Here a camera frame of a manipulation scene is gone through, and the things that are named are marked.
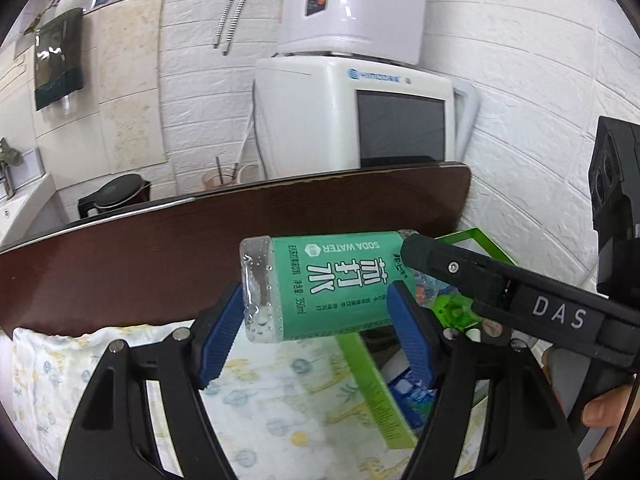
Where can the beige stone panel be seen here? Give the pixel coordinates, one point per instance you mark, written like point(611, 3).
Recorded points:
point(130, 85)

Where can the white sink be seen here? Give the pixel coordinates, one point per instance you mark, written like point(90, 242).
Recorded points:
point(25, 210)

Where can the white cup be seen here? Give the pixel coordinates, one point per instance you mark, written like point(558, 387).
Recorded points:
point(250, 172)

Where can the glass cup with straws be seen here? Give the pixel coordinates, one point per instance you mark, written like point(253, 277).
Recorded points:
point(217, 180)

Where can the black electric kettle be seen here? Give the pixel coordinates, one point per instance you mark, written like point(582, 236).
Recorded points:
point(117, 195)

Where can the white cylindrical appliance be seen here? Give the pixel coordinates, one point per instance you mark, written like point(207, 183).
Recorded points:
point(360, 5)

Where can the green label water bottle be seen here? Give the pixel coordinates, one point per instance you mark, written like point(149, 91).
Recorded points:
point(325, 280)

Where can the brown wooden board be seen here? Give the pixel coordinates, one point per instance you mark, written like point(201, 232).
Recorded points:
point(150, 260)

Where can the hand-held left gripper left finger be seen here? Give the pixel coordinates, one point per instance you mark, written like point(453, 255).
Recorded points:
point(220, 335)

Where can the green cardboard box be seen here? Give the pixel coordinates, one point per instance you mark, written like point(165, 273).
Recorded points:
point(380, 400)

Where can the white water purifier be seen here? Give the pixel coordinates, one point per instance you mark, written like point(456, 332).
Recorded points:
point(300, 120)

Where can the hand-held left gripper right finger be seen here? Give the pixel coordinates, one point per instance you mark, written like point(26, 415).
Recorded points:
point(412, 335)

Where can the metal faucet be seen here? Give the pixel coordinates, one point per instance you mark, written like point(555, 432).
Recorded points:
point(7, 160)

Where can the person's right hand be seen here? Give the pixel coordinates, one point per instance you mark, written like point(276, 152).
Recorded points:
point(610, 410)

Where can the giraffe printed cloth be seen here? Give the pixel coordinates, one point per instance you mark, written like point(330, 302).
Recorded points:
point(280, 410)

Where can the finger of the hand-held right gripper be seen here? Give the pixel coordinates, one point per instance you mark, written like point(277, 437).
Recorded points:
point(450, 265)

